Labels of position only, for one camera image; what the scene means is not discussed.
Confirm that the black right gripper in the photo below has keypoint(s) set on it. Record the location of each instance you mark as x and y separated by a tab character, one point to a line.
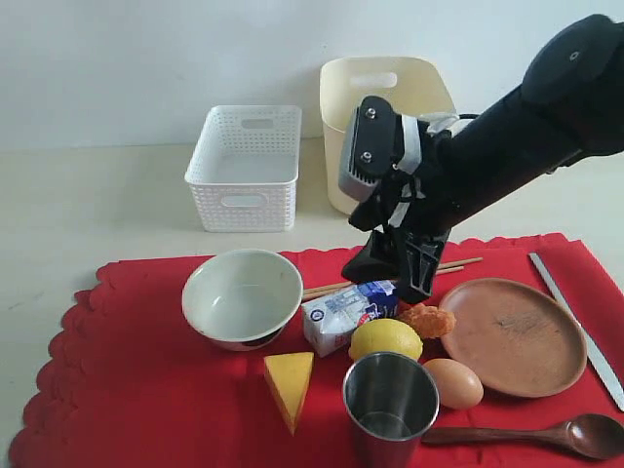
419	255

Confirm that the fried chicken nugget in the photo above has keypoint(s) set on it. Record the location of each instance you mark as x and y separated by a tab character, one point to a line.
428	321

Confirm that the yellow lemon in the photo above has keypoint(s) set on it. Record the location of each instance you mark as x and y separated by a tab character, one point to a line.
385	335

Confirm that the blue white milk carton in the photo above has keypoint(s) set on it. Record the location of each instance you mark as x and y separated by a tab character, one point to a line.
330	320

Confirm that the brown egg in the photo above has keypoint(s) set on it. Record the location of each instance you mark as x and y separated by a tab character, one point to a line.
458	386

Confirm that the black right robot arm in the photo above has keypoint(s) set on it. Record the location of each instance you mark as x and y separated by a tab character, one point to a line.
568	107

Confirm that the upper wooden chopstick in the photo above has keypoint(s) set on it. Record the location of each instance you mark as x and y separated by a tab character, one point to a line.
463	262

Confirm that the wooden chopstick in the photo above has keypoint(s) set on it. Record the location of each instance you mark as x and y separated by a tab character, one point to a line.
463	262
448	267

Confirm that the lower wooden chopstick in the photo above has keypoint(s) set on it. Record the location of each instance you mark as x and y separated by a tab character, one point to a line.
448	267

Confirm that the stainless steel cup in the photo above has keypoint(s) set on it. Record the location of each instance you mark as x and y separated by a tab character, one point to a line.
392	401

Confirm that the brown wooden plate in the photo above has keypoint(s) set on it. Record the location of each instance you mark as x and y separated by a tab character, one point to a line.
516	339

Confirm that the yellow cheese wedge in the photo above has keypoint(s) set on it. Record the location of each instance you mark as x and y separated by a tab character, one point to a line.
288	377

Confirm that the white ceramic bowl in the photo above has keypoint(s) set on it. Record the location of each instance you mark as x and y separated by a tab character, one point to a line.
242	300

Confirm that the cream plastic bin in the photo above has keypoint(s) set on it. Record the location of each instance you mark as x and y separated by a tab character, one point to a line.
413	86

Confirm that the white perforated plastic basket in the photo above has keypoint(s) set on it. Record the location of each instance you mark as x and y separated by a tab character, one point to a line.
244	168

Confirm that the dark wooden spoon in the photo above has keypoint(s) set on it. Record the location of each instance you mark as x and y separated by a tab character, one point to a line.
591	435

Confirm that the red scalloped placemat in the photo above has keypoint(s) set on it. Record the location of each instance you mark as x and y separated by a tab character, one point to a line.
130	384

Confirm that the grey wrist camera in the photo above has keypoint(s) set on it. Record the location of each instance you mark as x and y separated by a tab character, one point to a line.
369	148

